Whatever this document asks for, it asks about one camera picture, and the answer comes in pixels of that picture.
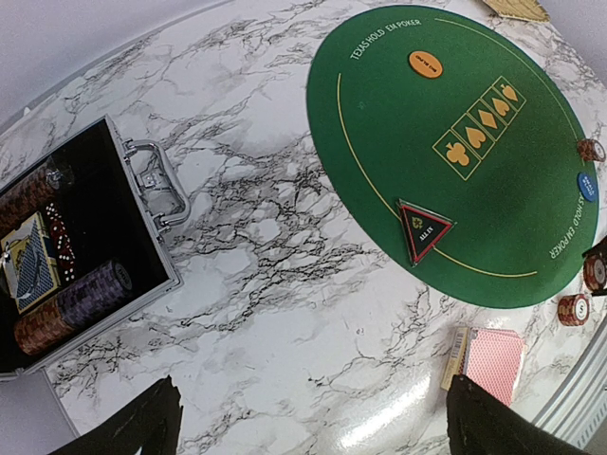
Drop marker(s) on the purple chip row in case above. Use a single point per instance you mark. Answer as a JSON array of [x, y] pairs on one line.
[[95, 295]]

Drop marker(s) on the front aluminium rail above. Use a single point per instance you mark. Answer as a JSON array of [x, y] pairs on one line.
[[578, 407]]

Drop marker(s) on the dark red poker chip stack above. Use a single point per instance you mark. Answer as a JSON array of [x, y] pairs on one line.
[[594, 271]]

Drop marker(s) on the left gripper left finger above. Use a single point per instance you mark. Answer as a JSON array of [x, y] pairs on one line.
[[149, 424]]

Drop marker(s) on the pink playing card deck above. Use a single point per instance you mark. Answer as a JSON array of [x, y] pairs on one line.
[[494, 360]]

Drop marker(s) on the red dice in case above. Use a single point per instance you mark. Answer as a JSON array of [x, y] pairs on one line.
[[60, 239]]

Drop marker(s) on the woven bamboo tray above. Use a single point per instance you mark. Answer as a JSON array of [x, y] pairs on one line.
[[524, 10]]

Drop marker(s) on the aluminium poker chip case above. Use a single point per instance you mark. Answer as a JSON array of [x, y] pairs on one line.
[[117, 197]]

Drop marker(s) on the red chip row in case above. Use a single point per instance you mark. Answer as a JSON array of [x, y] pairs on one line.
[[41, 328]]

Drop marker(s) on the round green poker mat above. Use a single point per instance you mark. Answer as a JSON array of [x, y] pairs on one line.
[[491, 144]]

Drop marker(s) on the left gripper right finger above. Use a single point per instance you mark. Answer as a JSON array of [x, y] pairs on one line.
[[478, 423]]

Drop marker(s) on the white red card box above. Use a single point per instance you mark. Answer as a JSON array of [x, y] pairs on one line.
[[457, 357]]

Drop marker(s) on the red poker chips moved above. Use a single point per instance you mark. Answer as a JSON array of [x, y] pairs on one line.
[[590, 149]]

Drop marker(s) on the orange big blind button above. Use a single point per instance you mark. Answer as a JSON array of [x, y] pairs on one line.
[[425, 64]]

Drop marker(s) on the blue playing card box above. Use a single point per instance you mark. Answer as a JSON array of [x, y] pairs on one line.
[[31, 268]]

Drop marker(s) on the brown chip row in case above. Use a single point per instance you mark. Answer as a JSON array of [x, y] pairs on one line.
[[26, 196]]

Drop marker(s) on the black triangular all-in button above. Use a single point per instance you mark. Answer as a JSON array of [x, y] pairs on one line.
[[423, 229]]

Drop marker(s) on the blue small blind button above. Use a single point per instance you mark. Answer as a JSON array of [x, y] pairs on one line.
[[588, 187]]

